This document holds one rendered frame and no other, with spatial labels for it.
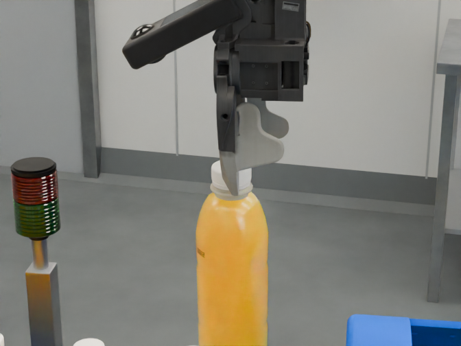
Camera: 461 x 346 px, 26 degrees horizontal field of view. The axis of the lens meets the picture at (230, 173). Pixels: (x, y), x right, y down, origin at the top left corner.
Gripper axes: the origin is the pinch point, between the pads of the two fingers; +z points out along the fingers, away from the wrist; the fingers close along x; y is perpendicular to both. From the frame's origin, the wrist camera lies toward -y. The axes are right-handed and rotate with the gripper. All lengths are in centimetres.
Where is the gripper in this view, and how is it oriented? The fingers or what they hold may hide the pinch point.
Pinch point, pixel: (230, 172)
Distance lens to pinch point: 96.9
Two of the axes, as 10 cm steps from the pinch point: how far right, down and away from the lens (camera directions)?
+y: 9.9, 0.3, -1.2
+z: 0.2, 9.2, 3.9
